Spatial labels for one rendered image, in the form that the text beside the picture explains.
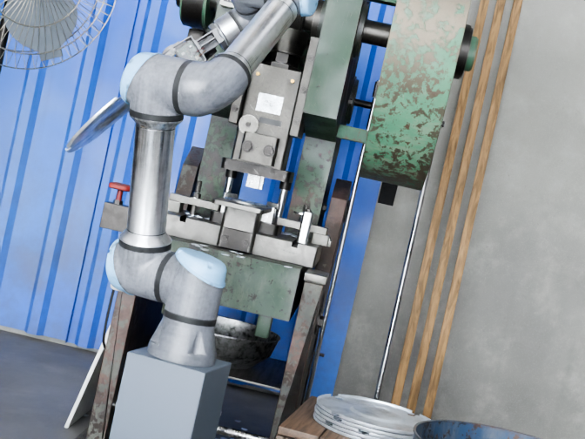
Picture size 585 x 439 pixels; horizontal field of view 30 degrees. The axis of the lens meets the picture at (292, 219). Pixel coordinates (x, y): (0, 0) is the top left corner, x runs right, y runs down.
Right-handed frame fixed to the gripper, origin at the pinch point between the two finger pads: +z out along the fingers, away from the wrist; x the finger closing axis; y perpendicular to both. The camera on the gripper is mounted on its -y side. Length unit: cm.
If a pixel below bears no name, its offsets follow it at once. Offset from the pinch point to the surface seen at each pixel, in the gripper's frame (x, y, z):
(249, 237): 48, -28, 1
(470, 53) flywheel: 39, -32, -79
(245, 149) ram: 27.5, -34.3, -11.5
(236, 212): 40.7, -28.7, 0.1
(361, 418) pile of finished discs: 91, 28, 1
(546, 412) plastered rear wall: 181, -140, -59
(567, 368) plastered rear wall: 170, -139, -75
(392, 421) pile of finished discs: 96, 27, -4
